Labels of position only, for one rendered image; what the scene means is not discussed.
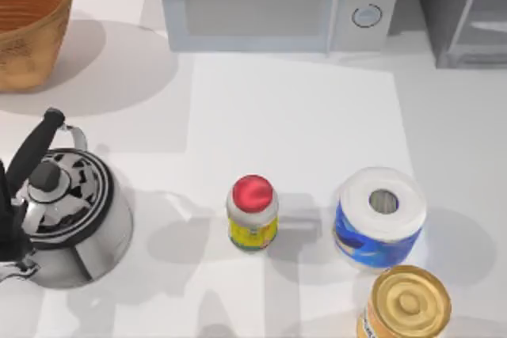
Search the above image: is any red-capped yellow label bottle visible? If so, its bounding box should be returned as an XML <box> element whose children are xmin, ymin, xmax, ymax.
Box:
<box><xmin>226</xmin><ymin>173</ymin><xmax>280</xmax><ymax>255</ymax></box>

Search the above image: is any blue-wrapped white paper roll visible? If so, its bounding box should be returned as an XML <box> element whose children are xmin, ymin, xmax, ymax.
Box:
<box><xmin>332</xmin><ymin>166</ymin><xmax>428</xmax><ymax>272</ymax></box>

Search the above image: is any pale microwave oven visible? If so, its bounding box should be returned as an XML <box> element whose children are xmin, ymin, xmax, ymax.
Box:
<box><xmin>154</xmin><ymin>0</ymin><xmax>407</xmax><ymax>58</ymax></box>

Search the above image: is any microwave knob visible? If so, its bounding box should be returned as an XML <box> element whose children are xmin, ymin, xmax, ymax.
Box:
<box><xmin>351</xmin><ymin>2</ymin><xmax>383</xmax><ymax>29</ymax></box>

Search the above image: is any gold-lidded can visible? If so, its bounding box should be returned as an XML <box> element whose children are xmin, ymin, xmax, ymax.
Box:
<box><xmin>356</xmin><ymin>264</ymin><xmax>453</xmax><ymax>338</ymax></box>

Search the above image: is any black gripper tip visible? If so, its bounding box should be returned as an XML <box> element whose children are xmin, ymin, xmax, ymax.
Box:
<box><xmin>0</xmin><ymin>159</ymin><xmax>32</xmax><ymax>264</ymax></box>

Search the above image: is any woven wooden basket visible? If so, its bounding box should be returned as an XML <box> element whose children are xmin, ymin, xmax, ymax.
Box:
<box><xmin>0</xmin><ymin>0</ymin><xmax>75</xmax><ymax>93</ymax></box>

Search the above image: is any microwave door handle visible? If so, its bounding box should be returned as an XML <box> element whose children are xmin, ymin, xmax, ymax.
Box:
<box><xmin>326</xmin><ymin>0</ymin><xmax>344</xmax><ymax>56</ymax></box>

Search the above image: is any steel kettle with black handle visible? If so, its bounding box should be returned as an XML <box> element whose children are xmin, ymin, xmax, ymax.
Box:
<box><xmin>0</xmin><ymin>108</ymin><xmax>135</xmax><ymax>289</ymax></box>

